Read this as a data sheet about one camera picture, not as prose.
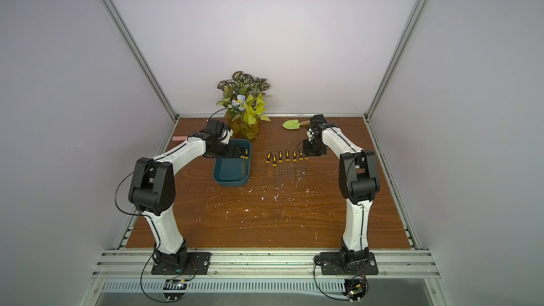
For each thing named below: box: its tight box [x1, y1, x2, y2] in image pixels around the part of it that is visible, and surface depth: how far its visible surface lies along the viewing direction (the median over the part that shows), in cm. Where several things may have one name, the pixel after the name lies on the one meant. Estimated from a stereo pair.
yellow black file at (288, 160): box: [285, 149, 292, 180], surface depth 105 cm
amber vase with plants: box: [216, 70, 271, 143], surface depth 102 cm
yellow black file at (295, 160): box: [292, 149, 298, 185], surface depth 104 cm
